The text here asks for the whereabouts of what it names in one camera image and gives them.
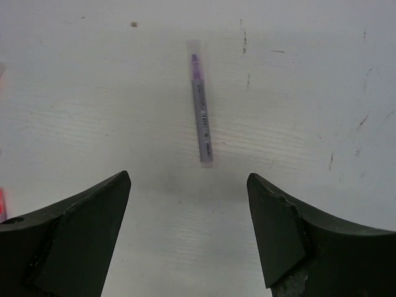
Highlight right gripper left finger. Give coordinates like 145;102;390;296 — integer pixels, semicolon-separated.
1;171;131;297

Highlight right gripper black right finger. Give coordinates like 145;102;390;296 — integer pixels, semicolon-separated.
247;173;395;296

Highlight orange pencil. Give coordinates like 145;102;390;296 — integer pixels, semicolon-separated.
0;188;7;223

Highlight purple clear pen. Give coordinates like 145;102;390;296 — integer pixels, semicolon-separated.
187;40;213;167

